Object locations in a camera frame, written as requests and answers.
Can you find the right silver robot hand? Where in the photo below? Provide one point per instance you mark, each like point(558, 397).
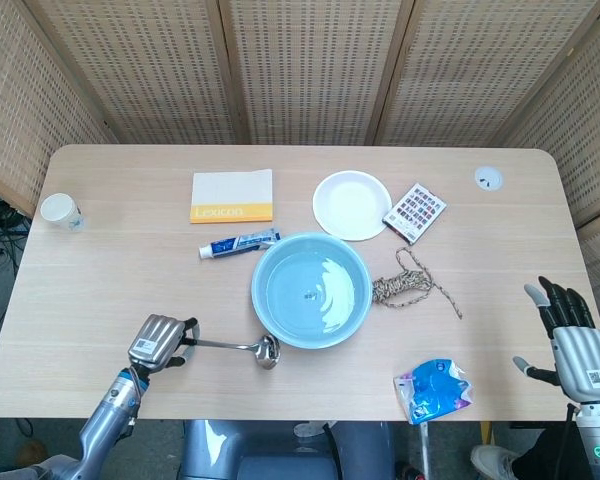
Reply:
point(582, 355)

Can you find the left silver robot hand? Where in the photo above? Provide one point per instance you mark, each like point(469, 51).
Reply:
point(152, 340)

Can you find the metal ladle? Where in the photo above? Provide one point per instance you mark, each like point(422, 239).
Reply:
point(230, 344)

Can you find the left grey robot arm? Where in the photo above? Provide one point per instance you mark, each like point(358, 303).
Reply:
point(110, 410)

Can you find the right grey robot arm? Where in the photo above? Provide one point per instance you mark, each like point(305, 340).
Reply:
point(597, 445)

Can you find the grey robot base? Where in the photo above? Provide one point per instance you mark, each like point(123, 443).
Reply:
point(260, 450)

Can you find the light blue bowl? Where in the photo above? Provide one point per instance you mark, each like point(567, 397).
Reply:
point(290, 320)

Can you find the black trouser leg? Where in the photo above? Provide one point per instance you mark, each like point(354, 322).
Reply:
point(545, 457)

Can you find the blue white toothpaste tube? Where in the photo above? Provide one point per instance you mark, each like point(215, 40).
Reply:
point(230, 245)

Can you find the white sneaker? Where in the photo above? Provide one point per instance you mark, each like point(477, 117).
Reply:
point(492, 462)

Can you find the blue plastic package bag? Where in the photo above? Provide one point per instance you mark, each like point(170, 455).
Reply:
point(432, 390)

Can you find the white paper cup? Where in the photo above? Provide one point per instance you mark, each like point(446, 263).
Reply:
point(60, 210)

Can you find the white yellow Lexicon book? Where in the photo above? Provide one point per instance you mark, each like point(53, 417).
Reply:
point(230, 192)

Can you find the colourful picture card box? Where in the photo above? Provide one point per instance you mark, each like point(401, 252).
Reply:
point(417, 212)

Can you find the white paper plate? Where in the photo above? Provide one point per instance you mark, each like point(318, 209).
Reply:
point(352, 205)

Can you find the woven wooden folding screen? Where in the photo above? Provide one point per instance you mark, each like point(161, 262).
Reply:
point(310, 65)

